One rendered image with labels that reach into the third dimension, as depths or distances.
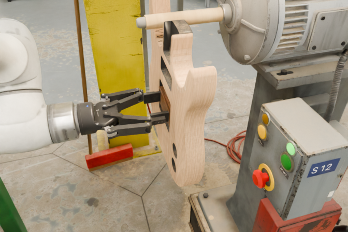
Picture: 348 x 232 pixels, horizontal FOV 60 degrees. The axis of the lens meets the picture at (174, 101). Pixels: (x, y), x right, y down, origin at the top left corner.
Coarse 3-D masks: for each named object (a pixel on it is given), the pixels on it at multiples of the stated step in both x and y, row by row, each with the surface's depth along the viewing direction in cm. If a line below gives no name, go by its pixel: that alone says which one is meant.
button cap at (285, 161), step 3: (282, 156) 58; (285, 156) 57; (282, 159) 58; (285, 159) 57; (288, 159) 56; (282, 162) 58; (285, 162) 57; (288, 162) 56; (282, 165) 59; (285, 165) 57; (288, 165) 56; (285, 168) 58; (288, 168) 57
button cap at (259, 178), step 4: (256, 172) 66; (260, 172) 65; (252, 176) 67; (256, 176) 65; (260, 176) 64; (264, 176) 66; (256, 180) 65; (260, 180) 64; (264, 180) 64; (268, 180) 66; (256, 184) 66; (260, 184) 65; (264, 184) 64
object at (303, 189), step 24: (288, 120) 60; (312, 120) 60; (264, 144) 65; (312, 144) 54; (336, 144) 54; (264, 168) 67; (312, 168) 55; (336, 168) 57; (264, 192) 69; (288, 192) 59; (312, 192) 60; (288, 216) 63
